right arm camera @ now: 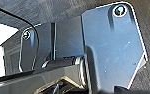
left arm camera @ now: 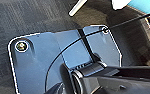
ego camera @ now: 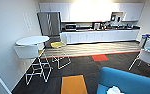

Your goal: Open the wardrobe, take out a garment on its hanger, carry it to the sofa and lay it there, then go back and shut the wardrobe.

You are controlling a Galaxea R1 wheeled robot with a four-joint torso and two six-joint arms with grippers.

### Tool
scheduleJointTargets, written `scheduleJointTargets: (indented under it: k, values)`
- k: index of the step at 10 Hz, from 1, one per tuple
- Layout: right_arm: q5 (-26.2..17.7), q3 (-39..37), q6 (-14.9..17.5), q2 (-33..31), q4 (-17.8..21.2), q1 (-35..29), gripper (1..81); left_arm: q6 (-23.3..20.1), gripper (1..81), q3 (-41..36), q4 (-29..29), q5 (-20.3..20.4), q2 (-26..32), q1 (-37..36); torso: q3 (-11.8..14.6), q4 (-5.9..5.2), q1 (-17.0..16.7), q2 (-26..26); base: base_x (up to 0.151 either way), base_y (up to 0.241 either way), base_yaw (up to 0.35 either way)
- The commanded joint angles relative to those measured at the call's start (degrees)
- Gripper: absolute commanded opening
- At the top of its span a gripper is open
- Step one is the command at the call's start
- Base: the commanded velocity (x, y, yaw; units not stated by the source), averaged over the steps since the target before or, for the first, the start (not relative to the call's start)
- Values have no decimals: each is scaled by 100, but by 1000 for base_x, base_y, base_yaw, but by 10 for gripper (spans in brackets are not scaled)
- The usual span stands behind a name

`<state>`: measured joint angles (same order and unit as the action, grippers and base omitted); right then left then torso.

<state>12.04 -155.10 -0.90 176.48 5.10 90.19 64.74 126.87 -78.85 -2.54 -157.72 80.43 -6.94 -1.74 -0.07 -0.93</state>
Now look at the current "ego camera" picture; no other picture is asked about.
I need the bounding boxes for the yellow chair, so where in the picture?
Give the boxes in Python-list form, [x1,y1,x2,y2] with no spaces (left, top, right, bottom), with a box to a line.
[37,48,46,58]
[49,41,72,71]

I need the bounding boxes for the black microwave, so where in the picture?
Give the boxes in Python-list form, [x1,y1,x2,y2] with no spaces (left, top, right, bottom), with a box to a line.
[64,23,78,32]

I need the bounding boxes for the white kitchen counter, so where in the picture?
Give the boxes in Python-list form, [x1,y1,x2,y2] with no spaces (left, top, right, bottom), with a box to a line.
[59,28,141,45]

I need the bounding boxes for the red black coffee machine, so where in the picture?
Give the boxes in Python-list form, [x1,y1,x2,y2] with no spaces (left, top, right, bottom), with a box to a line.
[92,21,104,31]

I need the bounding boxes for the tall grey fridge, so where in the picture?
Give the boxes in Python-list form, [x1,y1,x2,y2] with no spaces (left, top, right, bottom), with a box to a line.
[36,11,63,37]

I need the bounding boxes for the grey countertop appliance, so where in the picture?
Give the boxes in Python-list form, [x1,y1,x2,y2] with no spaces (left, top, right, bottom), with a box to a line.
[109,11,125,23]

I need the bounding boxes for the blue sofa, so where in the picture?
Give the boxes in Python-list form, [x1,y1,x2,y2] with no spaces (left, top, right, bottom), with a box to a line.
[96,66,150,94]

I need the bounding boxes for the white teal chair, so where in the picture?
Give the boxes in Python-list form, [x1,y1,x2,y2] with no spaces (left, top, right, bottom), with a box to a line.
[128,46,150,80]

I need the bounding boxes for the white wall cabinets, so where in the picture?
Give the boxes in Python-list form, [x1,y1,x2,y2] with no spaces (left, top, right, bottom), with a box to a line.
[38,2,146,23]

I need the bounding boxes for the pale wall print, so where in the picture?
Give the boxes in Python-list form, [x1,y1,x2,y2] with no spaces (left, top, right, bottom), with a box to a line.
[22,13,34,33]

